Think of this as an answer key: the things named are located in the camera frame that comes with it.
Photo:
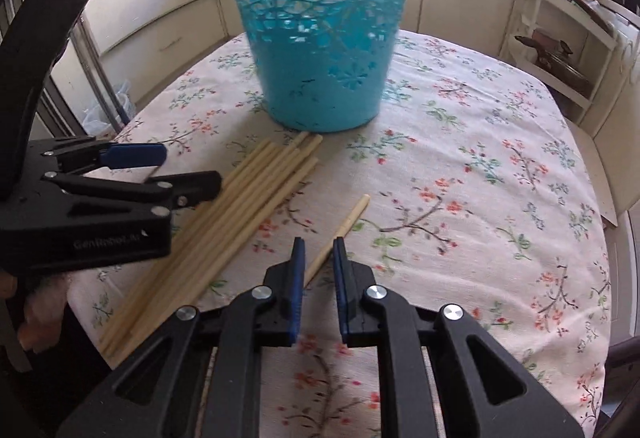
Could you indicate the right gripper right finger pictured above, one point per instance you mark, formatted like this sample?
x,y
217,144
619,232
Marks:
x,y
351,280

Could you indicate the white rolling shelf cart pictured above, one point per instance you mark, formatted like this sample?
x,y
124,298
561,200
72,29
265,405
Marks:
x,y
565,42

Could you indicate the wooden chopstick bundle piece three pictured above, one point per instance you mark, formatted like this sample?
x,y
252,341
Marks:
x,y
240,222

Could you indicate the wooden chopstick bundle piece four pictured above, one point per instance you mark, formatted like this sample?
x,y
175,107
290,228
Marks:
x,y
225,247

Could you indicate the mop with metal pole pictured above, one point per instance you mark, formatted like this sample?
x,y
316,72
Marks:
x,y
100,85

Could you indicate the person left hand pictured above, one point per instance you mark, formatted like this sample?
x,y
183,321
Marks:
x,y
43,314

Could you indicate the floral white tablecloth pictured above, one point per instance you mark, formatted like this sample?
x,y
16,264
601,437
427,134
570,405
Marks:
x,y
479,196

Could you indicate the wooden chopstick bundle piece two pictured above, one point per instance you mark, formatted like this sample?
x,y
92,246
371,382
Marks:
x,y
250,202

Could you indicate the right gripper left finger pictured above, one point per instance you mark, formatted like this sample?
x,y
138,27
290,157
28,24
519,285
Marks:
x,y
281,321

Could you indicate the cream lower kitchen cabinets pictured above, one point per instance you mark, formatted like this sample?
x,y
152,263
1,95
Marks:
x,y
147,42

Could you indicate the lone wooden chopstick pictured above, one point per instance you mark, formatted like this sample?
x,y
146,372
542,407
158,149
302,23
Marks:
x,y
342,230

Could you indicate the teal perforated plastic basket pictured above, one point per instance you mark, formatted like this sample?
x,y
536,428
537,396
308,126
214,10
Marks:
x,y
322,64

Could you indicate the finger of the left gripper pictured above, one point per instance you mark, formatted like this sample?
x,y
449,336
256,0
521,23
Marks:
x,y
84,154
180,191

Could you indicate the white low stool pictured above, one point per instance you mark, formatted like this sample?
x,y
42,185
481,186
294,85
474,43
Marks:
x,y
596,173

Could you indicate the pot with lid on cart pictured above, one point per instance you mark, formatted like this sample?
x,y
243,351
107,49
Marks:
x,y
557,64

